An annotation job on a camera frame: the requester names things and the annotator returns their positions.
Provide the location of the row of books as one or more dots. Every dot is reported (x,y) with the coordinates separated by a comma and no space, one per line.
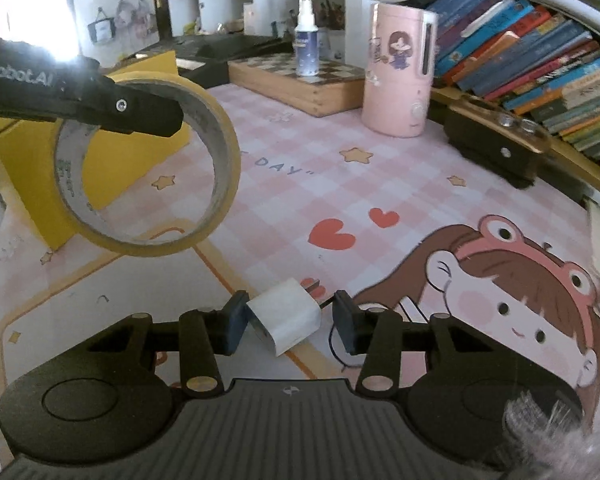
(530,60)

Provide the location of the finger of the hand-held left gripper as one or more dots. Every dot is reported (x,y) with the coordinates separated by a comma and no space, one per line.
(140,112)

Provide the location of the grey fluffy sleeve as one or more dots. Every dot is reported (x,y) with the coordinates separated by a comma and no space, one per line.
(545,435)

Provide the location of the white shelf unit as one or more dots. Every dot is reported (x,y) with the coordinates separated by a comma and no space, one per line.
(220,0)

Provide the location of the white hanging tote bag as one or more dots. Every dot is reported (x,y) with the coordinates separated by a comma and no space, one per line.
(100,30)

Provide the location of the yellow tape roll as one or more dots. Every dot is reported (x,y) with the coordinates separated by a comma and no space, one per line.
(225,160)

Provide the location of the black and tan case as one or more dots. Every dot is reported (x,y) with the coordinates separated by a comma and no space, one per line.
(495,145)

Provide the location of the pink cartoon cylinder humidifier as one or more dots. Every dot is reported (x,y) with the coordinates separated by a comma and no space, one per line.
(397,90)

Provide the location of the pink white hanging bag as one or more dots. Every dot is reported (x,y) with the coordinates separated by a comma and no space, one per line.
(130,15)

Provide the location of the white spray bottle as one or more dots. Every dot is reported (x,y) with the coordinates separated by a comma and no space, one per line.
(306,45)

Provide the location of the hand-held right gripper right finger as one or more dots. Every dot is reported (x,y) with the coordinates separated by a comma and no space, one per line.
(347,322)

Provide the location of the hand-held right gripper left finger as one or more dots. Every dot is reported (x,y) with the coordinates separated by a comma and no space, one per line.
(235,325)

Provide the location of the black piano keyboard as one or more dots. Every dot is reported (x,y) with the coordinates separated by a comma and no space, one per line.
(215,55)

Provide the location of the wooden chessboard box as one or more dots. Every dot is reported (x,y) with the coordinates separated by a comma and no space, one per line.
(290,85)

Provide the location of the yellow cardboard box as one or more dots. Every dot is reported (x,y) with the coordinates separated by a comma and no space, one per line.
(125,160)

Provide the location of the white charger plug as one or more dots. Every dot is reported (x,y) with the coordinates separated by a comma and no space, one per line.
(285,317)

